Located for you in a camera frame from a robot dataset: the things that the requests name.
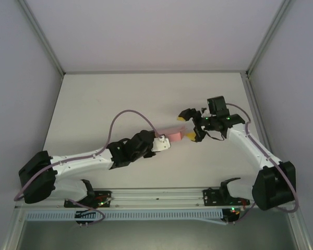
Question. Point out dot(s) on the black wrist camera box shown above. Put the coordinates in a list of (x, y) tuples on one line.
[(217, 104)]

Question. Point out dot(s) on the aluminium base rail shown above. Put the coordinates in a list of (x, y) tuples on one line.
[(156, 195)]

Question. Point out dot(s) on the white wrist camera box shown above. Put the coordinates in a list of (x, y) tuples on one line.
[(161, 144)]

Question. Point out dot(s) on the aluminium frame corner post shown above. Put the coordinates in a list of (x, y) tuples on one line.
[(270, 36), (43, 36)]

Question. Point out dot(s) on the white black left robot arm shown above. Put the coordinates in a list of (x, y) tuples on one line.
[(78, 162)]

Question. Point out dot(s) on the aluminium table side rail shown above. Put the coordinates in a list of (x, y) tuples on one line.
[(255, 112)]

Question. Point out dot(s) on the aluminium frame front beam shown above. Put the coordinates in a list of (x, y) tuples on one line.
[(301, 231), (11, 229)]

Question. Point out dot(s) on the pink paper box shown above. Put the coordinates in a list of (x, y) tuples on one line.
[(175, 136)]

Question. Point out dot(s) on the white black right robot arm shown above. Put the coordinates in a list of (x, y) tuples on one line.
[(247, 145)]

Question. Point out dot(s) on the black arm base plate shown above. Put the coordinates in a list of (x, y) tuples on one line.
[(104, 198), (211, 196)]

